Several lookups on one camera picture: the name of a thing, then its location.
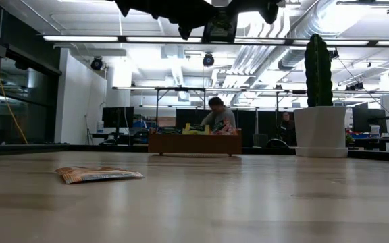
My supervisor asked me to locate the black office partition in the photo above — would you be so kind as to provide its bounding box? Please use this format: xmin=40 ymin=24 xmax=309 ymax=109
xmin=176 ymin=108 xmax=296 ymax=148

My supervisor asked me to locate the person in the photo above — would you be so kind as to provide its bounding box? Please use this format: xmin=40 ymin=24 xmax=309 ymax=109
xmin=278 ymin=111 xmax=297 ymax=146
xmin=200 ymin=97 xmax=238 ymax=131

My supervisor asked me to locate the round clear turntable disc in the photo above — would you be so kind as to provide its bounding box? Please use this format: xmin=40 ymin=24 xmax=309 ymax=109
xmin=160 ymin=153 xmax=232 ymax=159

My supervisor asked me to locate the lemon lime tea bag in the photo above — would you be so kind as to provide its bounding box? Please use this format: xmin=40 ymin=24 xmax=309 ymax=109
xmin=182 ymin=122 xmax=211 ymax=136

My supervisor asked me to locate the black ceiling track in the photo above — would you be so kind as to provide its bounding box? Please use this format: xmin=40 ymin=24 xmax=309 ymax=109
xmin=336 ymin=0 xmax=389 ymax=14

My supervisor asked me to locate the black round ceiling fixture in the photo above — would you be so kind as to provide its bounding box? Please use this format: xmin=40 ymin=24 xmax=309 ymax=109
xmin=202 ymin=53 xmax=215 ymax=68
xmin=90 ymin=56 xmax=104 ymax=71

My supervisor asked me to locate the blackcurrant tea bag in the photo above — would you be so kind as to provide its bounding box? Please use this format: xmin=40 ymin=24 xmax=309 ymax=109
xmin=155 ymin=126 xmax=182 ymax=135
xmin=202 ymin=11 xmax=239 ymax=44

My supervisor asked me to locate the black computer monitor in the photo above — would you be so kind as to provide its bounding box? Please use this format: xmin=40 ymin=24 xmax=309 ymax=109
xmin=352 ymin=107 xmax=388 ymax=134
xmin=101 ymin=106 xmax=135 ymax=128

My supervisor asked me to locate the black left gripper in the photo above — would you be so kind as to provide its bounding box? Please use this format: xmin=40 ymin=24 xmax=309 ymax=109
xmin=113 ymin=0 xmax=217 ymax=41

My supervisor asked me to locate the green cactus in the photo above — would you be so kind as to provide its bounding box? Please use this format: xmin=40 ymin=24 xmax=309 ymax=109
xmin=304 ymin=33 xmax=334 ymax=108

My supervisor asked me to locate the brown cardboard box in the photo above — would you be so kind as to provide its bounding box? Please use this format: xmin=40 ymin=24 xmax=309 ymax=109
xmin=157 ymin=116 xmax=177 ymax=128

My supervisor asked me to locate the wooden tea organizer box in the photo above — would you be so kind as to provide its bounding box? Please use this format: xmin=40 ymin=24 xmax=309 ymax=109
xmin=147 ymin=129 xmax=242 ymax=157

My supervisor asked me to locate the black office chair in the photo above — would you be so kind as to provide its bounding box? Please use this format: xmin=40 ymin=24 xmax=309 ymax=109
xmin=265 ymin=138 xmax=290 ymax=149

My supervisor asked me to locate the black metal table frame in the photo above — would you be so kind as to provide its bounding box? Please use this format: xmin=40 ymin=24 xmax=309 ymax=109
xmin=0 ymin=143 xmax=389 ymax=165

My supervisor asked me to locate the silver ventilation duct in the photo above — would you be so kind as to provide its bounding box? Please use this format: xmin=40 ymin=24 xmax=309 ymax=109
xmin=277 ymin=0 xmax=342 ymax=70

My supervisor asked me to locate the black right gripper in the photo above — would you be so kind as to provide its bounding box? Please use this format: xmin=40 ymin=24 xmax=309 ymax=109
xmin=230 ymin=0 xmax=285 ymax=25

